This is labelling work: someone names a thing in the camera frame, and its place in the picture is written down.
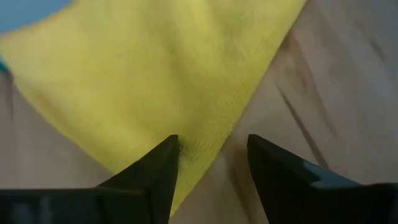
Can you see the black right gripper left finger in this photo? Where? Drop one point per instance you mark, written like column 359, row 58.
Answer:
column 158, row 174

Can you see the yellow microfiber towel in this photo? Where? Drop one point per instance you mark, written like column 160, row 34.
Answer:
column 140, row 77

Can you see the light blue microfiber towel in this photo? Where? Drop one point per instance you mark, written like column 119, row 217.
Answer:
column 28, row 12

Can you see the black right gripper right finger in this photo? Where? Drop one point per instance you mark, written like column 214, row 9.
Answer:
column 280, row 186

